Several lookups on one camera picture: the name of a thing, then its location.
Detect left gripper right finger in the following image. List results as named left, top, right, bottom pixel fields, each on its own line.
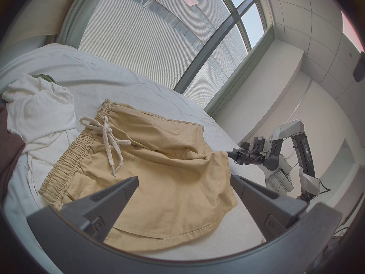
left=229, top=175, right=309, bottom=242

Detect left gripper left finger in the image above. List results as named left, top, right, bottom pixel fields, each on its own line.
left=59, top=176, right=140, bottom=241

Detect beige shorts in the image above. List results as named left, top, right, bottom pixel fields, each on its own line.
left=38, top=98, right=239, bottom=252

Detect brown garment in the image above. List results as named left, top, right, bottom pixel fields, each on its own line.
left=0, top=102, right=27, bottom=195

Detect white garment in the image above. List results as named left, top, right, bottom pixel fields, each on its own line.
left=2, top=73, right=78, bottom=200

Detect green garment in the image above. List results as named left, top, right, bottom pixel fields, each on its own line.
left=29, top=73, right=56, bottom=84

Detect window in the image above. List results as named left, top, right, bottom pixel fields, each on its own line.
left=58, top=0, right=276, bottom=117

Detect square ceiling light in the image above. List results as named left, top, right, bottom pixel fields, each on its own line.
left=340, top=10, right=365, bottom=53

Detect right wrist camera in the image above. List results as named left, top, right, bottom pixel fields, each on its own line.
left=253, top=137, right=269, bottom=153

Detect black cable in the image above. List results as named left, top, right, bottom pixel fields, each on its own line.
left=315, top=177, right=332, bottom=193

